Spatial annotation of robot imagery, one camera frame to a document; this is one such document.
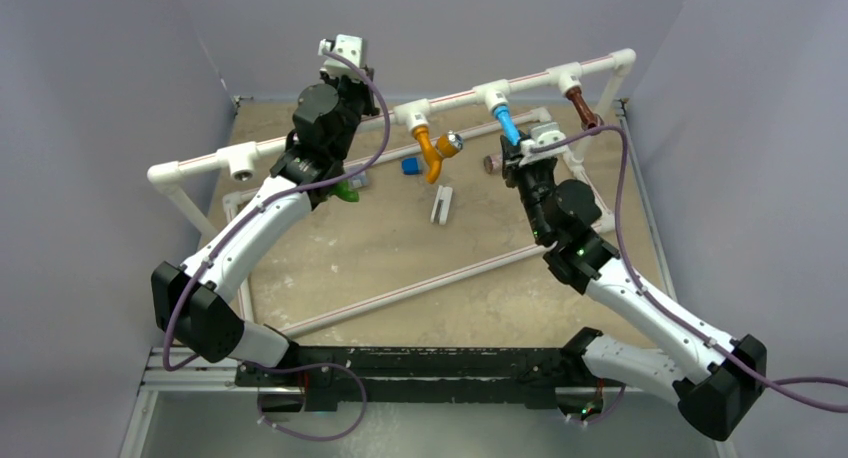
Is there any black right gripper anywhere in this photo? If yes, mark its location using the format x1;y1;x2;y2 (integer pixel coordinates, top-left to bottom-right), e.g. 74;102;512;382
495;133;551;244

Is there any blue faucet chrome knob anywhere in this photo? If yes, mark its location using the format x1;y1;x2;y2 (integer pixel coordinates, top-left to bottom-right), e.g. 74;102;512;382
492;104;521;146

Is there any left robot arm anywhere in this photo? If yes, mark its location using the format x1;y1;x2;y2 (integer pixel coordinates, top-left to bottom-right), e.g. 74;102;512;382
151;64;385;387

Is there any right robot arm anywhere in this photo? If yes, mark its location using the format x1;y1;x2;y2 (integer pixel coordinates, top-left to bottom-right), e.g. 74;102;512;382
500;136;767;441

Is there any pink patterned spray can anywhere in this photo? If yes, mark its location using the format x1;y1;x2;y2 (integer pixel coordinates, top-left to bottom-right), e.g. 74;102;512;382
482;154;503;175

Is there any green faucet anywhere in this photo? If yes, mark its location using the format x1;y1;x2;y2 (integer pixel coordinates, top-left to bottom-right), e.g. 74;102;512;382
330;176;364;203

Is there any brown faucet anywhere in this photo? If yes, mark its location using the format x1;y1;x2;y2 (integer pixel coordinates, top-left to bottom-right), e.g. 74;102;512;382
564;86;602;130

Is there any blue grey small block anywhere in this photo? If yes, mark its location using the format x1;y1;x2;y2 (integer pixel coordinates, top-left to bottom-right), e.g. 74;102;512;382
401;157;423;176

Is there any orange faucet chrome knob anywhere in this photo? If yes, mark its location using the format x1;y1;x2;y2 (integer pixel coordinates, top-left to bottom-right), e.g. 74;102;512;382
411;125;464;184

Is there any white clip sealer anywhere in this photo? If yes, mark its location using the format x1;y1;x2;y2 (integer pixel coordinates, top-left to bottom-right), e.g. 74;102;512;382
430;185;454;225

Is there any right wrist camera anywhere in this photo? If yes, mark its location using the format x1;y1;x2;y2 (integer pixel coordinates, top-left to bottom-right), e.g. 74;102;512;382
519;121;566;167

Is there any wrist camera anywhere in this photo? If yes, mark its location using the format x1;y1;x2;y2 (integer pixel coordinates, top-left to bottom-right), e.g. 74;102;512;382
318;34;367;74
519;121;566;167

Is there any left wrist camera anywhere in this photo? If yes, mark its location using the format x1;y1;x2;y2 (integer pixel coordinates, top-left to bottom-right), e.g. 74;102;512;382
318;34;367;74

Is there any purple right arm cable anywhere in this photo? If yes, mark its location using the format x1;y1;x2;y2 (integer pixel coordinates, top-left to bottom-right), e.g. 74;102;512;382
529;124;848;415

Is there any white PVC pipe frame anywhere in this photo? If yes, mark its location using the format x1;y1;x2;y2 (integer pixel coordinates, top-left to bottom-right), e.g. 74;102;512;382
147;48;636;323

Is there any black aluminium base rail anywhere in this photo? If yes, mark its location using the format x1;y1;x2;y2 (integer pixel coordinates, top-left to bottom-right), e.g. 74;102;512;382
135;345;720;417

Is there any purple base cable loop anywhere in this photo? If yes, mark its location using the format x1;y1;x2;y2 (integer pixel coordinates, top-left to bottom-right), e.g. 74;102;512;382
256;363;370;443

